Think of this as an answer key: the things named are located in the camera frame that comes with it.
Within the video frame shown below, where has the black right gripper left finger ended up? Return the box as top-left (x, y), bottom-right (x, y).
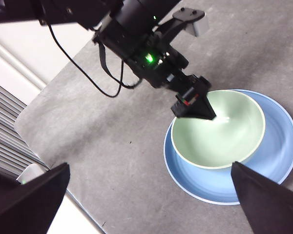
top-left (0, 162), bottom-right (71, 234)

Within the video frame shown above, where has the blue plate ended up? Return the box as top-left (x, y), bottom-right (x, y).
top-left (163, 89), bottom-right (293, 205)

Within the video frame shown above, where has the thin black cable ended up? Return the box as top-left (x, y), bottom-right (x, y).
top-left (46, 23), bottom-right (141, 98)

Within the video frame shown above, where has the white device with green light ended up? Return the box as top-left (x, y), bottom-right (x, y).
top-left (16, 163), bottom-right (48, 185)

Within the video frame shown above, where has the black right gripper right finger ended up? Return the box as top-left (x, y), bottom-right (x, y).
top-left (230, 161), bottom-right (293, 234)

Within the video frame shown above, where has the green bowl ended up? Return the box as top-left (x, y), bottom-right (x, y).
top-left (170, 89), bottom-right (266, 170)

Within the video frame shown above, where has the flat black ribbon cable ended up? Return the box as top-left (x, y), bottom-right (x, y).
top-left (97, 41), bottom-right (124, 85)

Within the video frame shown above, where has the grey ribbed panel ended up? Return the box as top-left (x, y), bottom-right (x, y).
top-left (0, 79), bottom-right (50, 171)

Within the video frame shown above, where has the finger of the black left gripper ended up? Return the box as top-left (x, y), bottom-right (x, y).
top-left (170, 89), bottom-right (216, 121)

